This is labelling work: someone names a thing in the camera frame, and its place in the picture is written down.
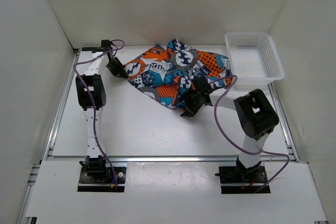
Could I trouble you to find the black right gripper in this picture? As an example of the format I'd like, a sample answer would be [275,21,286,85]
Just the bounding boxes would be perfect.
[174,87,203,118]

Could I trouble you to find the colourful patterned shorts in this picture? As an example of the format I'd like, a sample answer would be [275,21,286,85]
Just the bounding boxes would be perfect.
[125,39,233,109]

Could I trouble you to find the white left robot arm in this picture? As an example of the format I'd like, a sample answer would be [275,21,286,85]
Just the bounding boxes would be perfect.
[72,39,125,185]

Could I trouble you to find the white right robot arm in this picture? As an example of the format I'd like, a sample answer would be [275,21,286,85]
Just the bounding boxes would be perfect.
[178,75,279,182]

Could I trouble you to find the white front cover board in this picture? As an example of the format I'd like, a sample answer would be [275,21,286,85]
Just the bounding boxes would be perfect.
[26,161,327,223]

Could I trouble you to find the white plastic mesh basket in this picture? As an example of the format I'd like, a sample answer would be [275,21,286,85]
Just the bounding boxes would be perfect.
[225,31,285,90]

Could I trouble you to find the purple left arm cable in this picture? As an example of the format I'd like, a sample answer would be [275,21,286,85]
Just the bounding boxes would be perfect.
[72,39,125,192]

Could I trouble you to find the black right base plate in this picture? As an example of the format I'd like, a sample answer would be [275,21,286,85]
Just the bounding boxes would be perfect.
[215,166,271,195]

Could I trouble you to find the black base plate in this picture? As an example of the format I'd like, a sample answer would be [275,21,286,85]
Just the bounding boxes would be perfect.
[215,166,271,195]
[77,166,127,193]

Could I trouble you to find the aluminium table frame rail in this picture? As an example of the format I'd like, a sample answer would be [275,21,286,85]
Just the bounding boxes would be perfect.
[15,47,329,224]

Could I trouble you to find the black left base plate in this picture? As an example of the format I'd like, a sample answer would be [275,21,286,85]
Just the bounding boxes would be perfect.
[77,166,127,193]

